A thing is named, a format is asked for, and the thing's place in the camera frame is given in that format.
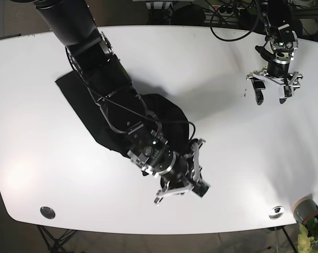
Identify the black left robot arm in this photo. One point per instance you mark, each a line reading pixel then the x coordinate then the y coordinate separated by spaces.
pixel 283 41

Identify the left silver table grommet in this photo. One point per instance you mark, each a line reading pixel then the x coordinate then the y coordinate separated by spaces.
pixel 47 212

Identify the grey plant pot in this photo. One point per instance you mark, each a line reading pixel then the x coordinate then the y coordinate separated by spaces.
pixel 304 209

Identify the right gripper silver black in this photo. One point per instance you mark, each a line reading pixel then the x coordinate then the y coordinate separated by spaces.
pixel 181 174

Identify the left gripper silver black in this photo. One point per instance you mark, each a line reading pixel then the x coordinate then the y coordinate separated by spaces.
pixel 278 74

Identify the green potted plant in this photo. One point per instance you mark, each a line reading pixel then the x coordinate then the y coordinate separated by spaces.
pixel 307 240

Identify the black folding table legs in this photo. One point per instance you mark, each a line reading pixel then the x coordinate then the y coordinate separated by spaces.
pixel 56 245

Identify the right silver table grommet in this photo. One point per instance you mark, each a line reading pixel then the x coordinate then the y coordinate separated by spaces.
pixel 276 212

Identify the silver table grommet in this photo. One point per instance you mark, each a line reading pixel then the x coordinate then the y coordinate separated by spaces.
pixel 276 212
pixel 47 212

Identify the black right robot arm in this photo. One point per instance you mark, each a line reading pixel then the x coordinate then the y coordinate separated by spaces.
pixel 150 130

